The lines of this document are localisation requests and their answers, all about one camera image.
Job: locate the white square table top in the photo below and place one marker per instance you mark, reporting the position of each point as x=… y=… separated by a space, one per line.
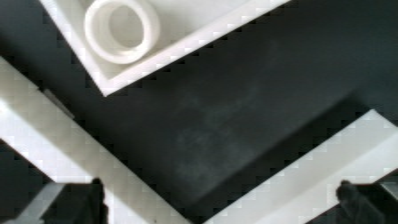
x=132 y=35

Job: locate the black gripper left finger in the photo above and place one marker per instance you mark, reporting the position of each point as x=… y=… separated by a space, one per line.
x=66 y=204

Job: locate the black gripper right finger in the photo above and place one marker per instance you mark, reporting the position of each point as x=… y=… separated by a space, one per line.
x=368 y=201

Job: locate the white U-shaped fence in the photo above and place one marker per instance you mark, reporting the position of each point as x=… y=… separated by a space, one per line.
x=355 y=157

